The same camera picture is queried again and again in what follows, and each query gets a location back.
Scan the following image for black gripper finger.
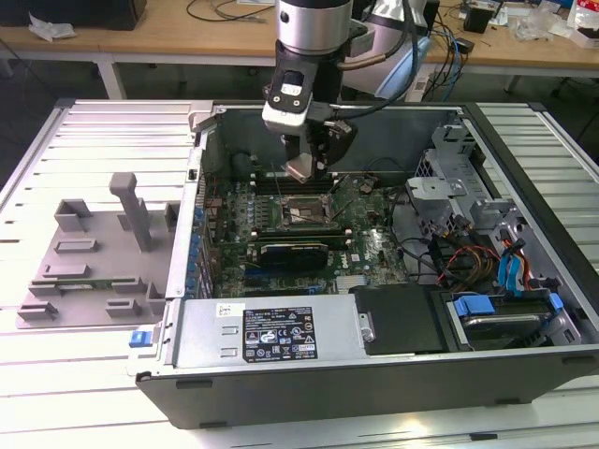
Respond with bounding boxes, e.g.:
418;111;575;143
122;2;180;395
279;132;306;165
309;122;359;181

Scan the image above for silver topped CPU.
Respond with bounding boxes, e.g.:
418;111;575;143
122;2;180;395
281;152;320;184

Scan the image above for metal socket cover frame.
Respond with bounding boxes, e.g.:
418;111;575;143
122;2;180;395
325;179;357;222

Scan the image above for CPU socket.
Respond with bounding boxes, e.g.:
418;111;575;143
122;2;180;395
279;192;337;231

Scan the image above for green motherboard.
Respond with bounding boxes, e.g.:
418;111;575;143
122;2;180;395
200;170;416;298

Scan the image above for black graphics card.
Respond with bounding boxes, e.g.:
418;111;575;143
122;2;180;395
256;240;331;271

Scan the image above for grey metal drive cage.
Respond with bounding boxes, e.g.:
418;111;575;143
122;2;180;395
404;119;528;244

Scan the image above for silver finned chipset heatsink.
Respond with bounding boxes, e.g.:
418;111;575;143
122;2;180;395
334;275;369;294

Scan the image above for black plastic drive shroud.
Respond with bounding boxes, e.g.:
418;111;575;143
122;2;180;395
348;283;451;356

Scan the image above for grey power supply unit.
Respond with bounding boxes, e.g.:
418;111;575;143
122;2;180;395
170;294;375;370

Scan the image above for grey plastic parts rack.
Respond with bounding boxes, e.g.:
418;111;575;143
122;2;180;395
16;171;182;331

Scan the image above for clear plastic bags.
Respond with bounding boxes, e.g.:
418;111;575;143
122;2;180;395
509;4;575;41

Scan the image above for black open PC case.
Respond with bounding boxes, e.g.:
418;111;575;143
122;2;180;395
135;99;599;429

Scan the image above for hard disk in blue carrier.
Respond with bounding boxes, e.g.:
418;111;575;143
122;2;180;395
447;292;562;352

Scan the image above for black equipment box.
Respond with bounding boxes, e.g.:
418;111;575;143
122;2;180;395
0;0;149;32

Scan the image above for white red printed bag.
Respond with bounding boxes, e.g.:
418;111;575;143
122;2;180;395
565;0;599;48

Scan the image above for crumpled clear plastic bag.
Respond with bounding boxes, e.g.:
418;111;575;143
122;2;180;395
27;11;77;43

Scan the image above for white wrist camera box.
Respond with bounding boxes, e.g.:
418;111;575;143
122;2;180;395
261;69;315;128

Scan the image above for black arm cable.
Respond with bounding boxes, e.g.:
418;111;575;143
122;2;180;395
327;0;421;118

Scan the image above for black sleeved cable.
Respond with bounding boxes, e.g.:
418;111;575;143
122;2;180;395
429;232;445;284

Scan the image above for red power wire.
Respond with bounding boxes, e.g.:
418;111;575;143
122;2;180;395
442;245;502;280

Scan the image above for wooden desk with white frame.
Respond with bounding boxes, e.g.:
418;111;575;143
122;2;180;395
0;0;599;102

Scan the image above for yellow power wire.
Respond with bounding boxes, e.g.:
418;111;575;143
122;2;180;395
467;254;498;282

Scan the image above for blue data cable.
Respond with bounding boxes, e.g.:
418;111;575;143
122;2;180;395
508;252;529;297
497;255;515;297

